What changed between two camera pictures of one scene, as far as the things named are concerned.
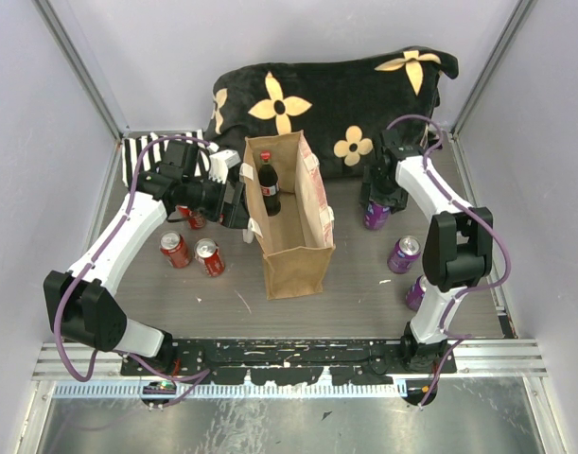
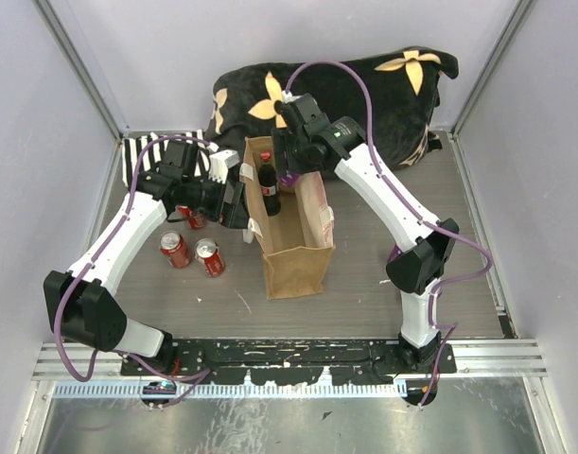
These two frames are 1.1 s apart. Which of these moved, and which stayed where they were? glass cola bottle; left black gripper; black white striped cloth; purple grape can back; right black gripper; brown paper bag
Moved: right black gripper; purple grape can back
Stayed: brown paper bag; left black gripper; black white striped cloth; glass cola bottle
